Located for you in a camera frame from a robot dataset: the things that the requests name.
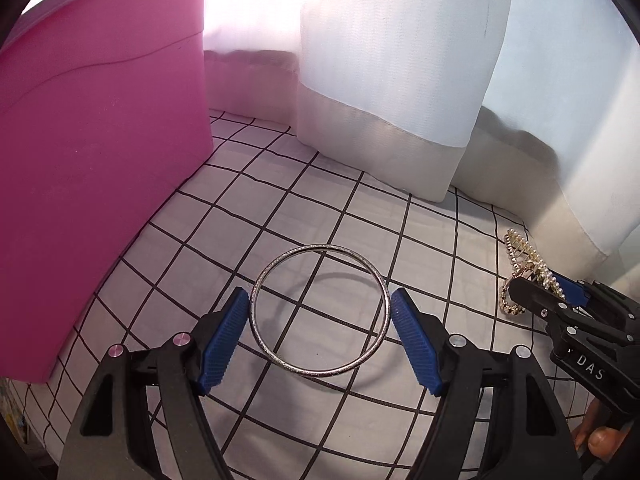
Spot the white black-grid bedsheet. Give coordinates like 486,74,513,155
10,107,601,480

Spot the large silver bangle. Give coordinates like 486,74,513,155
250,243,392,378

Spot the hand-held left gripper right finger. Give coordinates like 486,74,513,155
390,287,583,480

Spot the white curtain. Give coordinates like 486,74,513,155
200,0,640,281

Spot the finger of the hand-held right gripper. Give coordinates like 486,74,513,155
555,275,640,333
507,276,631,348

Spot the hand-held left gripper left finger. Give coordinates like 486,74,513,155
57,287,251,480

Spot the person's right hand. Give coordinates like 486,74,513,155
572,399,628,461

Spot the pink plastic storage bin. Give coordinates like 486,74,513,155
0,0,231,383

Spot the gold pearl hair clip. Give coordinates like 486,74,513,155
499,228,568,317

